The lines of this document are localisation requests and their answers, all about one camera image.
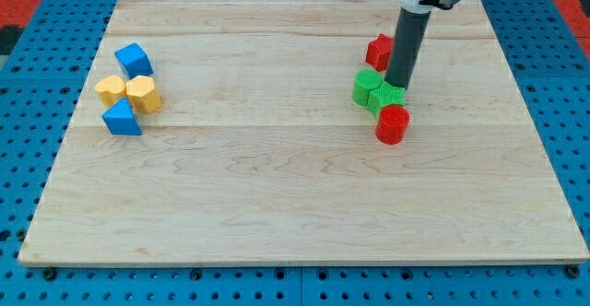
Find red star block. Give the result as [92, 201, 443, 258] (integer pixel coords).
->
[365, 33, 394, 72]

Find green cylinder block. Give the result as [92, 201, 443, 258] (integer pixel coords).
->
[352, 69, 383, 106]

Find green star block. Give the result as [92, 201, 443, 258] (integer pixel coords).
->
[367, 81, 406, 119]

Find wooden board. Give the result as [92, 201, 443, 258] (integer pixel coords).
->
[18, 0, 589, 268]

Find blue cube block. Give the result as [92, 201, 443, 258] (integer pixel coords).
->
[114, 42, 153, 78]

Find yellow hexagon block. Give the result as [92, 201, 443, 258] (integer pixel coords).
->
[126, 76, 162, 113]

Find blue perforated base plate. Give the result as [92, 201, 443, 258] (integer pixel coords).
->
[1, 0, 589, 305]

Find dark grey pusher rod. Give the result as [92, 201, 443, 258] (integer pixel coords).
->
[384, 8, 431, 88]

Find blue triangle block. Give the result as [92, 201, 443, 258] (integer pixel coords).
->
[101, 98, 142, 135]

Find red cylinder block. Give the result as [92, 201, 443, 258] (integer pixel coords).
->
[375, 104, 410, 145]

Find yellow heart block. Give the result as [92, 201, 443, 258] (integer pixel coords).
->
[94, 75, 127, 109]

